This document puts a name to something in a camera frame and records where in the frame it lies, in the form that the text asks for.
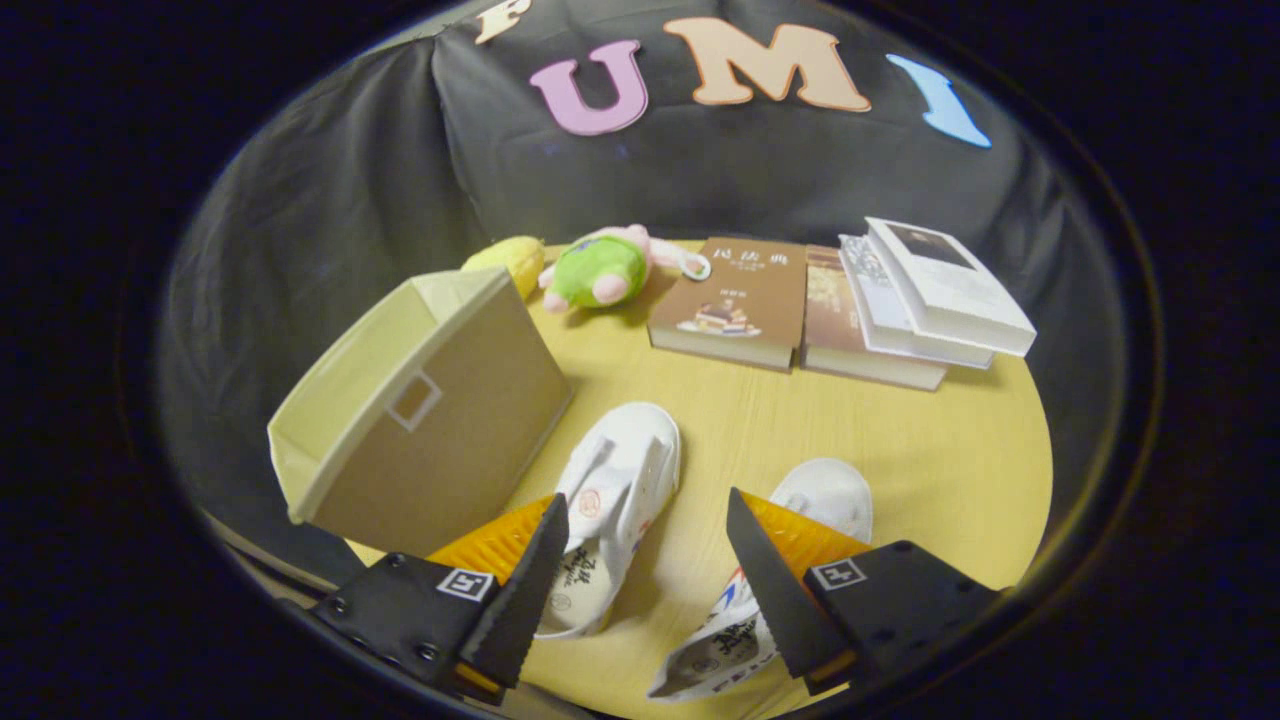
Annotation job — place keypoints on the white book with dark photo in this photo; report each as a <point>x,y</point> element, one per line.
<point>945,285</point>

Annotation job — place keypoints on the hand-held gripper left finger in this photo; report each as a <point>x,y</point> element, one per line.
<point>520,610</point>

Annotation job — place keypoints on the yellow plush toy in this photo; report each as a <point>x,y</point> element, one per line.
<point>505,260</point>

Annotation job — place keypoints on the green and pink plush toy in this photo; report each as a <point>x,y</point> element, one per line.
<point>600,270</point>

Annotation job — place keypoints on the white canvas shoe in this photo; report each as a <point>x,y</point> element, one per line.
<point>620,480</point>
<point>830,495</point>

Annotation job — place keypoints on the brown book with cake picture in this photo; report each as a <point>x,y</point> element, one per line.
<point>735,295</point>

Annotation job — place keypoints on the brown book with pale picture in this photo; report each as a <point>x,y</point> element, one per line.
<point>830,310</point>

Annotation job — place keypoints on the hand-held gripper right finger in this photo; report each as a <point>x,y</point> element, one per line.
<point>775,610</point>

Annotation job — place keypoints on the beige fabric storage box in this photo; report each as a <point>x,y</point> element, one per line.
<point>450,430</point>

